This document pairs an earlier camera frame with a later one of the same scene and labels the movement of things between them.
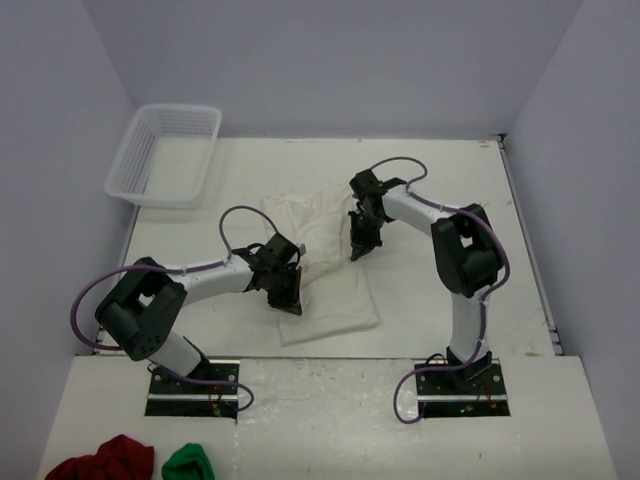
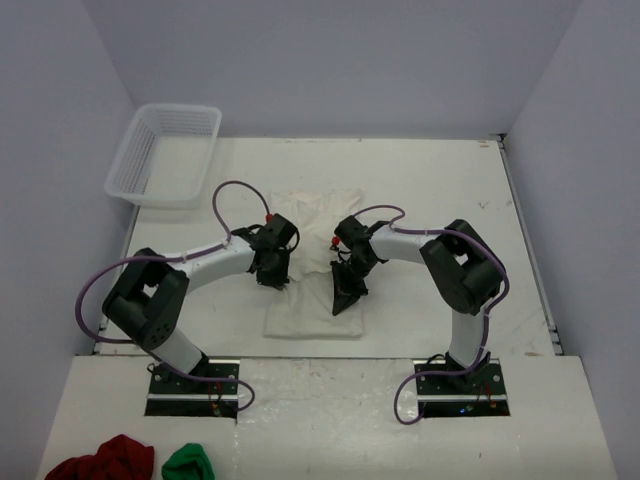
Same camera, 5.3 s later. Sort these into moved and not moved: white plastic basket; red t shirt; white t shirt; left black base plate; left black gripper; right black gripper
Moved: right black gripper; left black gripper
Not moved: white t shirt; white plastic basket; left black base plate; red t shirt
